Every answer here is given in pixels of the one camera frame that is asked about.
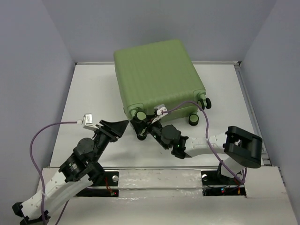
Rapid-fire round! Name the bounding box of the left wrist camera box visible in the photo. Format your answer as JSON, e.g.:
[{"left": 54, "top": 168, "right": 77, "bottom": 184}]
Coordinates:
[{"left": 82, "top": 113, "right": 98, "bottom": 131}]

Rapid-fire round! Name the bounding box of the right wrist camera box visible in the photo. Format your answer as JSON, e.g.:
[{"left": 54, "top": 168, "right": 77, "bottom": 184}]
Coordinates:
[{"left": 154, "top": 104, "right": 168, "bottom": 120}]

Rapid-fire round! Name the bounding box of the green suitcase with blue lining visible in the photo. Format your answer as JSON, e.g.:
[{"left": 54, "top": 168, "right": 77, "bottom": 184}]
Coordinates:
[{"left": 113, "top": 39, "right": 211, "bottom": 140}]

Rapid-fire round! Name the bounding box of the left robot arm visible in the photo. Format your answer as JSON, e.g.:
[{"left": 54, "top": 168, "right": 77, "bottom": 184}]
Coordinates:
[{"left": 12, "top": 114, "right": 129, "bottom": 225}]

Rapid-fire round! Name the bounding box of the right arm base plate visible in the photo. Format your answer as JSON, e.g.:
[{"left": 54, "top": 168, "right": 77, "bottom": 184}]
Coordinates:
[{"left": 201, "top": 170, "right": 247, "bottom": 197}]

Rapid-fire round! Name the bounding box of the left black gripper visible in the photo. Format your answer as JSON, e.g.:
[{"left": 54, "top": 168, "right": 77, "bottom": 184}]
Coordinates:
[{"left": 92, "top": 119, "right": 130, "bottom": 163}]

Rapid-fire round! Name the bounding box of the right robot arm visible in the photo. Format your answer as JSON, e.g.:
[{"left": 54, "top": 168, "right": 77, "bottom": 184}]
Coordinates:
[{"left": 146, "top": 121, "right": 263, "bottom": 184}]

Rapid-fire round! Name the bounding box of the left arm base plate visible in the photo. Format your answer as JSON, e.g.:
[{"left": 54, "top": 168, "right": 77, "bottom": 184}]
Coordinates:
[{"left": 75, "top": 170, "right": 119, "bottom": 197}]

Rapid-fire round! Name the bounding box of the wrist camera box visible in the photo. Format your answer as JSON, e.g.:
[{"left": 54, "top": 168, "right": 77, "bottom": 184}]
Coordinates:
[
  {"left": 82, "top": 113, "right": 98, "bottom": 131},
  {"left": 154, "top": 104, "right": 168, "bottom": 120}
]

